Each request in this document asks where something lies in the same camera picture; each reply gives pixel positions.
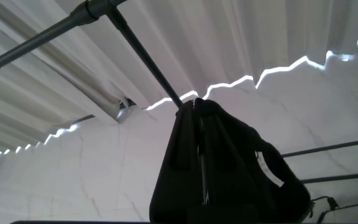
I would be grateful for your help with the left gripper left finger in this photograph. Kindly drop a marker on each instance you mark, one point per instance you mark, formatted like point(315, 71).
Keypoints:
point(179, 174)

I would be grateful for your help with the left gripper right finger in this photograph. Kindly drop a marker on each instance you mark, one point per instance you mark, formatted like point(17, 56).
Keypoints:
point(225, 186)

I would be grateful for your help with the black short-sleeved shirt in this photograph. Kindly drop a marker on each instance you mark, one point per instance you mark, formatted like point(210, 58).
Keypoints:
point(250, 140)

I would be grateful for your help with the black clothes rack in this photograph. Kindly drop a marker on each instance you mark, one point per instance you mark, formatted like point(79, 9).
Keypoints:
point(42, 36)

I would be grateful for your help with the white curtain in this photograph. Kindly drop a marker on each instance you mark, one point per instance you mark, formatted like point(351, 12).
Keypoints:
point(228, 37)
point(26, 109)

